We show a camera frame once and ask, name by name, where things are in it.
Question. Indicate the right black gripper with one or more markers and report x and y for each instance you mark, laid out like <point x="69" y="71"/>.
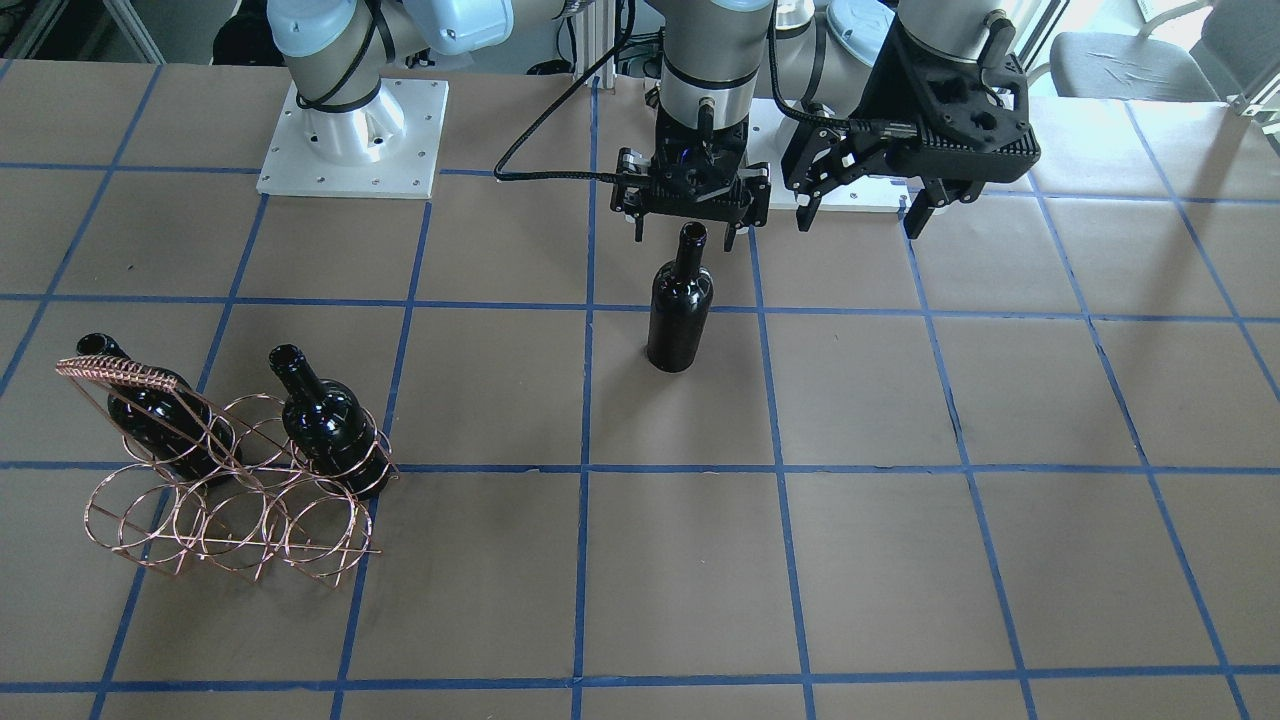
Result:
<point x="629" y="190"/>

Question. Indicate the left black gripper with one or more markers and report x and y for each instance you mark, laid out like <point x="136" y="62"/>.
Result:
<point x="866" y="112"/>

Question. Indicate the dark wine bottle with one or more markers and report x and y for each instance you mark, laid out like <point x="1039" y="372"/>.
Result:
<point x="682" y="293"/>

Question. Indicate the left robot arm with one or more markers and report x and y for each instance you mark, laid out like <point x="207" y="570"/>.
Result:
<point x="828" y="93"/>

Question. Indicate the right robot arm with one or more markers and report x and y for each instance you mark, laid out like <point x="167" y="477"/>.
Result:
<point x="335" y="50"/>

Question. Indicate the dark bottle in basket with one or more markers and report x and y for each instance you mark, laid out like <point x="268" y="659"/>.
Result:
<point x="160" y="415"/>
<point x="328" y="425"/>

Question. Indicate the grey office chair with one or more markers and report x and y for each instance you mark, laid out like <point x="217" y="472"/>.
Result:
<point x="1234" y="60"/>

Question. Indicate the aluminium frame post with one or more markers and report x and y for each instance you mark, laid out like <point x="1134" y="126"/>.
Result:
<point x="593" y="28"/>

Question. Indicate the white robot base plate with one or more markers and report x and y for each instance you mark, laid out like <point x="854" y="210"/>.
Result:
<point x="386" y="150"/>

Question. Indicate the copper wire wine basket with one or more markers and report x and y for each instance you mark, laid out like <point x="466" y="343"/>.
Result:
<point x="239" y="495"/>

